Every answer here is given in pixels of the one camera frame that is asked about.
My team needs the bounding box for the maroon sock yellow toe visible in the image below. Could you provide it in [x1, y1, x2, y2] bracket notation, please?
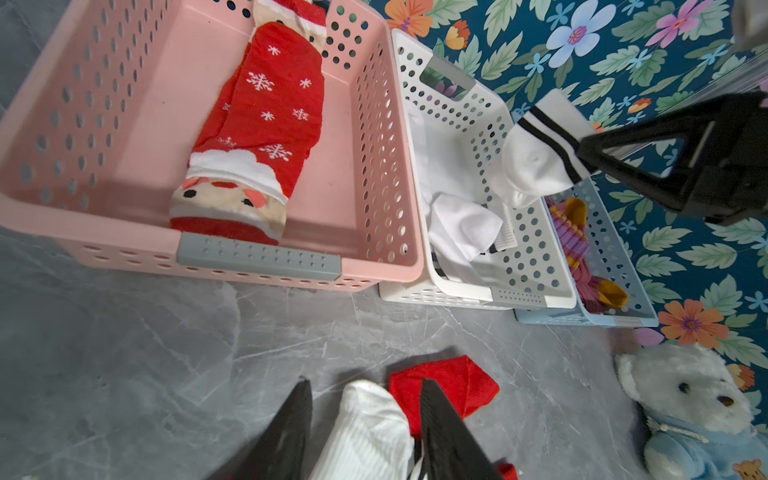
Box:
[546, 198, 629, 314]

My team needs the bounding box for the white plastic basket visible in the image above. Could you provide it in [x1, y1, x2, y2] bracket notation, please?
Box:
[379, 30, 577, 310]

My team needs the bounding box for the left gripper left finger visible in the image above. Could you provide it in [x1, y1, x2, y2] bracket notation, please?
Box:
[208, 379, 313, 479]

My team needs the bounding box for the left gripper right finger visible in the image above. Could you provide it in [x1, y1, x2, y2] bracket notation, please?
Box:
[418, 380, 502, 480]

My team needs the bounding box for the white teddy bear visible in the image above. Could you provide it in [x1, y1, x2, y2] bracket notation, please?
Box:
[615, 343, 767, 479]

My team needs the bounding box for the pink plastic basket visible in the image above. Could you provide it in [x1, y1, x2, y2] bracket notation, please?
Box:
[1, 1, 424, 292]

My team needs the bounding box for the white ribbed sock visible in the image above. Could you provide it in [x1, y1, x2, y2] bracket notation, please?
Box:
[309, 380, 414, 479]

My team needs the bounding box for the blue plastic basket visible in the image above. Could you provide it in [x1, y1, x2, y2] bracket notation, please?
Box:
[515, 180, 658, 328]

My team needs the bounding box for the red plain sock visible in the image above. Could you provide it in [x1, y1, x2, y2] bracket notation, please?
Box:
[389, 356, 500, 439]

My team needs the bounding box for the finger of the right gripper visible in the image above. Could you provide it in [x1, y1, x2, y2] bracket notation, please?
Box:
[577, 90, 767, 226]

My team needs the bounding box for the red santa sock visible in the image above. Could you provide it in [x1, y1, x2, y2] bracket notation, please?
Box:
[169, 0, 327, 245]

